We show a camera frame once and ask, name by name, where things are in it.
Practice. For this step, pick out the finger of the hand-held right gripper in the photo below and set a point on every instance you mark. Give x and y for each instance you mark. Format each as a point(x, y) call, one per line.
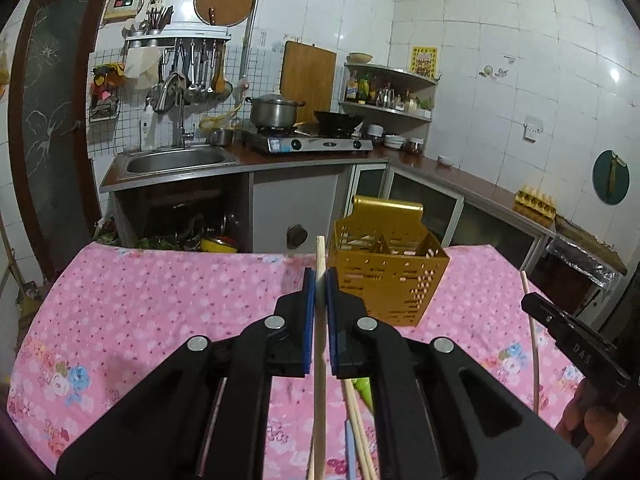
point(550, 317)

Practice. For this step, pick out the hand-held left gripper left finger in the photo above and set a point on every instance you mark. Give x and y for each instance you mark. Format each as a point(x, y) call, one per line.
point(307, 320)

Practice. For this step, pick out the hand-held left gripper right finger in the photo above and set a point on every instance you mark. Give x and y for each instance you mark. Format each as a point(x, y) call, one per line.
point(331, 320)

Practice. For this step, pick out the wooden chopstick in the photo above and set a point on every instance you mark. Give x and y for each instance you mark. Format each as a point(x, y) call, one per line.
point(364, 452)
point(536, 355)
point(320, 260)
point(354, 425)

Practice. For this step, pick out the gold perforated utensil holder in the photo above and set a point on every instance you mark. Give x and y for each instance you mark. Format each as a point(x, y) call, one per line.
point(380, 280)

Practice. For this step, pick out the person's right hand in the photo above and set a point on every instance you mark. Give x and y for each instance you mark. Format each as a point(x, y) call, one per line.
point(595, 425)

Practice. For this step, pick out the foil covered shelf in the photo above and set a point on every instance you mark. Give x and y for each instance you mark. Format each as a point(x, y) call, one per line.
point(580, 260)

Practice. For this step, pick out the green plastic utensil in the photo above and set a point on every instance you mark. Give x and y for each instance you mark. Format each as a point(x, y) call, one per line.
point(364, 392)

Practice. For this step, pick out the egg carton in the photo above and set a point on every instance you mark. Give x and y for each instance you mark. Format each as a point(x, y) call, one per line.
point(535, 205)

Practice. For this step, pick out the yellow basin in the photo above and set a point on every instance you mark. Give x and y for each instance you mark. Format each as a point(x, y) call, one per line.
point(217, 245)

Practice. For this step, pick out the kitchen counter cabinet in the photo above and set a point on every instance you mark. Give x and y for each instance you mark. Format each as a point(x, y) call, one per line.
point(295, 195)

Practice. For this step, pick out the round green board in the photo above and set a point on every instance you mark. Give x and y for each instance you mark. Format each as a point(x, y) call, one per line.
point(602, 180)

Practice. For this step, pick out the pink floral cloth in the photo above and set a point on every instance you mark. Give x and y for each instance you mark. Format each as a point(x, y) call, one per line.
point(150, 310)

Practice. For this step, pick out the steel gas stove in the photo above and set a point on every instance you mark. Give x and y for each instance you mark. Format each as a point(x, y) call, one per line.
point(310, 144)

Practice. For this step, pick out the green leafy vegetables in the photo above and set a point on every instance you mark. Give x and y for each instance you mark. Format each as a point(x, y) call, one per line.
point(145, 242)

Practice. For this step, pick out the stack of white plates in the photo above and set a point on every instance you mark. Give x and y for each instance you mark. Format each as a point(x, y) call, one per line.
point(394, 142)

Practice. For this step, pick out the small white dish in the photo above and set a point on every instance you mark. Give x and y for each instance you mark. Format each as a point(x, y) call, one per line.
point(445, 160)

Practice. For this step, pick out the glass jar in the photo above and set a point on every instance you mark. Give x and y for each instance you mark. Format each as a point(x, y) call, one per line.
point(415, 146)

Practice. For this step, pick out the white bowl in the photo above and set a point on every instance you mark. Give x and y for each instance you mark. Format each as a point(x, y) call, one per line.
point(375, 131)

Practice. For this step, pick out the black wok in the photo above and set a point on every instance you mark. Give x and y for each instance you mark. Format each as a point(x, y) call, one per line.
point(337, 120)

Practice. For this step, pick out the small steel cup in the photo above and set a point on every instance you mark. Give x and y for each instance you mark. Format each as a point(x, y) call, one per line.
point(221, 137)

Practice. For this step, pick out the stainless steel sink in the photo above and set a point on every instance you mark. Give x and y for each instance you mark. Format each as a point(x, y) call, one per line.
point(175, 160)

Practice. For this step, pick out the steel cooking pot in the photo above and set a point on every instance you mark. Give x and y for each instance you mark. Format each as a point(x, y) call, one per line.
point(272, 112)

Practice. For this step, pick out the grey corner shelf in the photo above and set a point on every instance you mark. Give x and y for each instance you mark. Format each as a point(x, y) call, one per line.
point(380, 109)

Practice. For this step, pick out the steel faucet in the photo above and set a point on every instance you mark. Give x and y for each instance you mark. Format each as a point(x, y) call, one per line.
point(182, 130)

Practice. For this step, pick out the row of seasoning bottles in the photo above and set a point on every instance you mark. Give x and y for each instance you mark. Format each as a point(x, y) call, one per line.
point(367, 90)

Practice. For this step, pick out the wooden cutting board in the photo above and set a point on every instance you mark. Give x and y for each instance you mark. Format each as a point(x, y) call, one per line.
point(307, 80)

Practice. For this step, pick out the beige bowl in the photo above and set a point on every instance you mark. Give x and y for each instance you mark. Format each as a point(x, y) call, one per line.
point(360, 58)

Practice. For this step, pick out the row of hanging ladles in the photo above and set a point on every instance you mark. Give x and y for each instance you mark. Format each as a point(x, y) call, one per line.
point(202, 75)

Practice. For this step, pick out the white plastic bag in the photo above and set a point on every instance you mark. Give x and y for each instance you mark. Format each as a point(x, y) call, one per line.
point(140, 65)

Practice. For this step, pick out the brown framed glass door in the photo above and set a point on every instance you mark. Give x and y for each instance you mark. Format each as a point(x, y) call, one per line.
point(50, 110)

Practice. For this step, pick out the steel cutlery cup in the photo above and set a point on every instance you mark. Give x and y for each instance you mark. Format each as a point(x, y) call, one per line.
point(157, 22)

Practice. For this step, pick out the white electrical box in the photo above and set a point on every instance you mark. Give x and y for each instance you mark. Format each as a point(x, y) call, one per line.
point(122, 10)

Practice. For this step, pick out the white wall socket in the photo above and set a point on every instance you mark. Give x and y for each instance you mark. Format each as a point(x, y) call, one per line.
point(533, 127)

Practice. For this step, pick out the yellow wall poster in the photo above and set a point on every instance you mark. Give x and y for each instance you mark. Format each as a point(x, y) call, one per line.
point(425, 60)

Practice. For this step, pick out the grey wall pipe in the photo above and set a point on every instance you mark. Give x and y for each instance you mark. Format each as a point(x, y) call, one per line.
point(248, 25)

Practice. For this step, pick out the white wall utensil rack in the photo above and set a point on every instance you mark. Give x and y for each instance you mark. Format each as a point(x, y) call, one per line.
point(175, 35)

